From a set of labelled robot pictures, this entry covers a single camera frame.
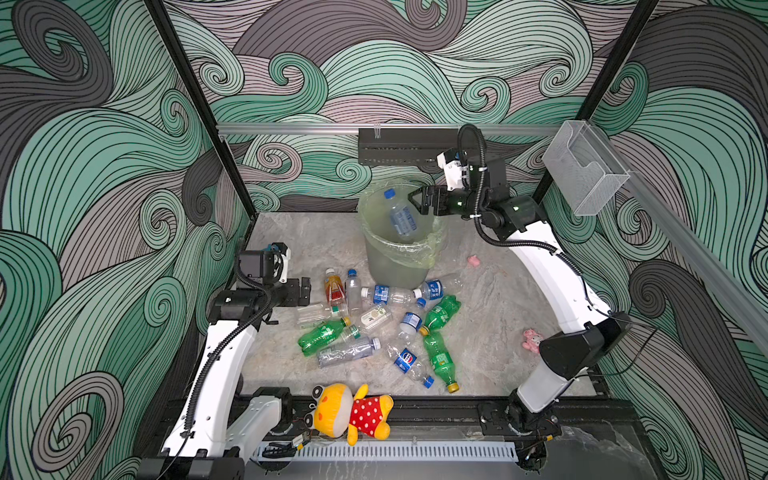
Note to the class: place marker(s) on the white cable duct front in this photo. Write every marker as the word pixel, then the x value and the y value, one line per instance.
pixel 369 451

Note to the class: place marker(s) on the pink plush bunny toy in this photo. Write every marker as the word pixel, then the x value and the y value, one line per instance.
pixel 532 340

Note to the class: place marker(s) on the pepsi label clear bottle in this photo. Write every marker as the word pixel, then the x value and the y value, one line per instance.
pixel 404 358

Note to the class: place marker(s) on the clear acrylic wall box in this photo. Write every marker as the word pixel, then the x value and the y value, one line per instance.
pixel 585 167

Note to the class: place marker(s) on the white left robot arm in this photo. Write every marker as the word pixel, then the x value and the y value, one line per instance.
pixel 204 427

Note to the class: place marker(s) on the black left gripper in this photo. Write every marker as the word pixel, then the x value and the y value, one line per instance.
pixel 292 299

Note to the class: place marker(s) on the clear bottle blue chinese label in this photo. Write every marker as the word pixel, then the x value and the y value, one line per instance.
pixel 434 289

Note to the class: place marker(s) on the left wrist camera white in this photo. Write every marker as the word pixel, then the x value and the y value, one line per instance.
pixel 267 266

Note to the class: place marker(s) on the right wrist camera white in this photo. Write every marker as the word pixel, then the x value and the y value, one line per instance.
pixel 453 170

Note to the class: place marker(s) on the green soda bottle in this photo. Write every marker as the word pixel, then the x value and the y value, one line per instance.
pixel 441 360
pixel 322 335
pixel 440 315

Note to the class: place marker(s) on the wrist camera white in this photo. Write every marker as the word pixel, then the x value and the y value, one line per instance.
pixel 267 266
pixel 453 170

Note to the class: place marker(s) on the small bottle blue white label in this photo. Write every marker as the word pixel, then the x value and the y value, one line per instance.
pixel 412 321

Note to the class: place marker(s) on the clear bottle blue label middle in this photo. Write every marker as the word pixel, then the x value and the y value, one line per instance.
pixel 387 295

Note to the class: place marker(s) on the yellow plush toy red dress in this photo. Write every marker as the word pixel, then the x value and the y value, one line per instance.
pixel 336 411

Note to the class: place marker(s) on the black wall shelf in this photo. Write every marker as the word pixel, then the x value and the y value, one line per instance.
pixel 410 147

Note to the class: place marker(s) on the clear bottle white green label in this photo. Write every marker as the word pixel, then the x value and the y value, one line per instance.
pixel 370 321

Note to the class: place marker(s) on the aluminium rail back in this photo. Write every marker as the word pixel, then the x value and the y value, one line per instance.
pixel 304 128

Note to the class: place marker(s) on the grey mesh waste bin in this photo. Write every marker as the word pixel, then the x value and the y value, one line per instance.
pixel 386 273

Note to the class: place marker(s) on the black left corner post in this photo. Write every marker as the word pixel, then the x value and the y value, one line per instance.
pixel 182 64

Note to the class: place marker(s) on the red yellow label tea bottle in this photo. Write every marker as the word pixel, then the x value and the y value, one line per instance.
pixel 333 287

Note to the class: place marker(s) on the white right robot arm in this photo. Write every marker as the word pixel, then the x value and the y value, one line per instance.
pixel 588 331

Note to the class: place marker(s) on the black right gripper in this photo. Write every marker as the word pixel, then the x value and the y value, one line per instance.
pixel 435 190

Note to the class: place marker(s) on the green plastic bin liner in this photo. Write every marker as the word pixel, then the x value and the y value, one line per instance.
pixel 421 251

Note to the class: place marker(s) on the clear grey bottle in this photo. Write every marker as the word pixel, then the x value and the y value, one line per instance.
pixel 361 348

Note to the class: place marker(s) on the aluminium rail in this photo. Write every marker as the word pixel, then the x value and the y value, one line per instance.
pixel 712 206
pixel 304 128

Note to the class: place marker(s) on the black corner frame post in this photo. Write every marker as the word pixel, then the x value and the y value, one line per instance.
pixel 614 28

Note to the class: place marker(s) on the aluminium rail right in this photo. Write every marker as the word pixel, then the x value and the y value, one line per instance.
pixel 712 206

